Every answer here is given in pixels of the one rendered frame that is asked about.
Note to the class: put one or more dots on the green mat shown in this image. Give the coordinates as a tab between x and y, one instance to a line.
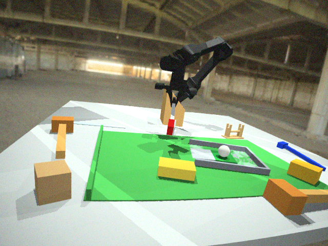
128	163

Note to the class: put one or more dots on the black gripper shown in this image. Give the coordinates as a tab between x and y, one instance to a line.
180	93

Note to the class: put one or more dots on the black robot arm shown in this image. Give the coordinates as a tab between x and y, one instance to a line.
189	54

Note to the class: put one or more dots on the white ball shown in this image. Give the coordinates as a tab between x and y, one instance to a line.
223	151

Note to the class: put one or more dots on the red putter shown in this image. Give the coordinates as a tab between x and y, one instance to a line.
172	122

